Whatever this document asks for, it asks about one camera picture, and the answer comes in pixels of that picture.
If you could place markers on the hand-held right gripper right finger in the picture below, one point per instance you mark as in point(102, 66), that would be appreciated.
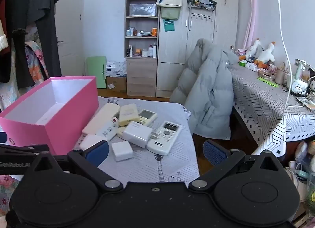
point(214, 152)

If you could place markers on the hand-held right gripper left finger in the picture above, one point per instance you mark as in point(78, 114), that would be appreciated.
point(97, 153)

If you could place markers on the white door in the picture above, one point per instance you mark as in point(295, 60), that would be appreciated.
point(71, 21)

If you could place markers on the dark grey hanging garment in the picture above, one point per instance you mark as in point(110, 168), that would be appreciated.
point(45, 21)

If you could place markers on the light wooden wardrobe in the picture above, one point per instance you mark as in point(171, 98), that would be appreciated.
point(196, 31)

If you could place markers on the beige cup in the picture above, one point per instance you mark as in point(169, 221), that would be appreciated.
point(280, 76)

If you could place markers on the green bag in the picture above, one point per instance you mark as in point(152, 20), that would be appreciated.
point(169, 13)

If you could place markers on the large white charger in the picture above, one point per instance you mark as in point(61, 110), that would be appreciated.
point(136, 134)

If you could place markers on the silver plastic bag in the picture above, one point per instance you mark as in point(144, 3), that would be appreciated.
point(142, 9)

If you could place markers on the pink cardboard box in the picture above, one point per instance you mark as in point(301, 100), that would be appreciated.
point(37, 129)

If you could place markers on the grey puffer jacket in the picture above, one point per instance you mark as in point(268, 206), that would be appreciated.
point(209, 90)

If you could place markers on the orange bottle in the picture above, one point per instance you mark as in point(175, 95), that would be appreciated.
point(154, 31)

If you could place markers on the table with patterned cloth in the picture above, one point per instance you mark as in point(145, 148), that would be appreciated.
point(260, 104)

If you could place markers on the green ruler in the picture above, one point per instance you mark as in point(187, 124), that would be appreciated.
point(268, 82)

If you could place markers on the white blender appliance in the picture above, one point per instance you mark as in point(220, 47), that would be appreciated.
point(299, 80)

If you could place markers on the teal pouch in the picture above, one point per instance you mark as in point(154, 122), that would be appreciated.
point(169, 25)

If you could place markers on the white jar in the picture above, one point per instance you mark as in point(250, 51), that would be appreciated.
point(144, 52)

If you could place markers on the white plush goose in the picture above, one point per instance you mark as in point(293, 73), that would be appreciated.
point(253, 49)
point(267, 55)

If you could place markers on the tall white bottle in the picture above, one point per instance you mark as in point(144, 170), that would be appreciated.
point(154, 50)

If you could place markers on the pink curtain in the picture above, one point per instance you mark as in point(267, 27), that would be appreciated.
point(252, 16)

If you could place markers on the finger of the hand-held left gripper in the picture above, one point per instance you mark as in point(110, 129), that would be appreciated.
point(2, 137)

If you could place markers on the pale remote with screen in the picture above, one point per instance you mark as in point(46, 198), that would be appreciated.
point(147, 116)

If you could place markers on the white remote control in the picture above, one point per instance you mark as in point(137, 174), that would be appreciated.
point(164, 139)

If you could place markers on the cream coat with fleece cuff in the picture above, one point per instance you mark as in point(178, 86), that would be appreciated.
point(2, 42)

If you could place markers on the yellowed remote control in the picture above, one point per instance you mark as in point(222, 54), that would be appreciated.
point(128, 114)

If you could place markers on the white remote with red button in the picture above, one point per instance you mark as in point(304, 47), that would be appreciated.
point(108, 130)

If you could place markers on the black hanging jacket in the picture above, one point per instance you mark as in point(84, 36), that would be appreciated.
point(19, 53)

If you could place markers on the small white charger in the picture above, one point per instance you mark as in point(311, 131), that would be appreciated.
point(121, 151)

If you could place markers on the wooden shelf unit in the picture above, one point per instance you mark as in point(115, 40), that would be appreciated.
point(141, 77)

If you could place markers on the small cardboard box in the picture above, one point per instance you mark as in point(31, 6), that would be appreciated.
point(118, 84)

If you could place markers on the long cream remote control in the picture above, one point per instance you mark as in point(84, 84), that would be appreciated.
point(101, 118)

